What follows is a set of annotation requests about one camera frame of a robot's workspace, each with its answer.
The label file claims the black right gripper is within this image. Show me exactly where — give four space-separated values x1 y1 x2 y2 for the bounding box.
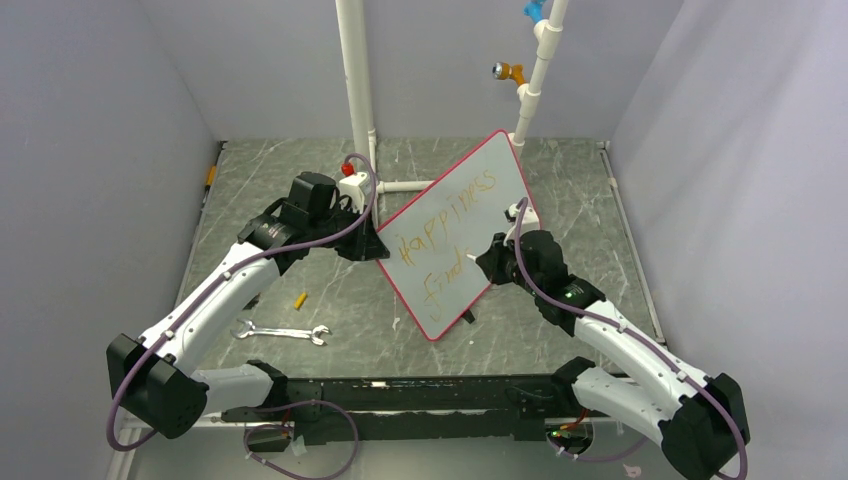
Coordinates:
477 230 543 297

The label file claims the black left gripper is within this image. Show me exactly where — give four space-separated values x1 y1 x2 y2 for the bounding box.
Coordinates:
309 201 386 261

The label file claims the pink framed whiteboard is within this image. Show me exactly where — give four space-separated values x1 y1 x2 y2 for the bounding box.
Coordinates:
377 130 532 341

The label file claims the yellow marker cap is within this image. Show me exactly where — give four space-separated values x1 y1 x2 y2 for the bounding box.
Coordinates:
293 292 308 310

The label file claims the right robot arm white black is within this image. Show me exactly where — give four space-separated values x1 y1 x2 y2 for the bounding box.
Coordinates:
474 230 750 479

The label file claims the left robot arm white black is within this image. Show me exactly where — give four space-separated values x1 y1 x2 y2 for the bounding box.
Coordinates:
106 172 389 451

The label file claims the silver open-end wrench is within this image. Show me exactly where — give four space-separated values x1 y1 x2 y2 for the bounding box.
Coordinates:
230 318 332 347

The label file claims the orange tab on table edge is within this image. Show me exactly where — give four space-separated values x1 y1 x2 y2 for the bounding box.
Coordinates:
204 165 217 192

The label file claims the blue clamp on pipe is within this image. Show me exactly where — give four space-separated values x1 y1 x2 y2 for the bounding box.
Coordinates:
523 0 546 24

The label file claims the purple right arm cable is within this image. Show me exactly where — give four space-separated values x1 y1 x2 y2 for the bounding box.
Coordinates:
513 197 750 480

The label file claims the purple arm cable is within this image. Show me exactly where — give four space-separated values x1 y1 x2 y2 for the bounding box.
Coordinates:
105 152 379 480
513 197 750 480

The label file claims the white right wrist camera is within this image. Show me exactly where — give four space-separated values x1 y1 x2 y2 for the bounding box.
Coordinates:
503 198 540 246

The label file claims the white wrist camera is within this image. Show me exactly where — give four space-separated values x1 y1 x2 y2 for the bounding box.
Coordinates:
503 198 540 246
337 163 371 214

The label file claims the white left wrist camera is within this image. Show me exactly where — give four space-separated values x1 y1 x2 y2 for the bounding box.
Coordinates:
337 163 371 214

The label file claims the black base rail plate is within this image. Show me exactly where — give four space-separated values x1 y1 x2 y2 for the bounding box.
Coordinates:
221 374 592 446

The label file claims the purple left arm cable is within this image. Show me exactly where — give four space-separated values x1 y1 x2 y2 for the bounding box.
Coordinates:
105 152 379 480

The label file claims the aluminium extrusion rail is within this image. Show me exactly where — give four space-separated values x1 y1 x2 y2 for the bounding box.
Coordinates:
105 374 701 465

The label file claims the orange camera on pipe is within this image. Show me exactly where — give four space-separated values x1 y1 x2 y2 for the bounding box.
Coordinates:
491 62 526 87

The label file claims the white PVC pipe frame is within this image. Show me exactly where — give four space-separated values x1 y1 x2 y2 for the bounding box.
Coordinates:
335 1 569 160

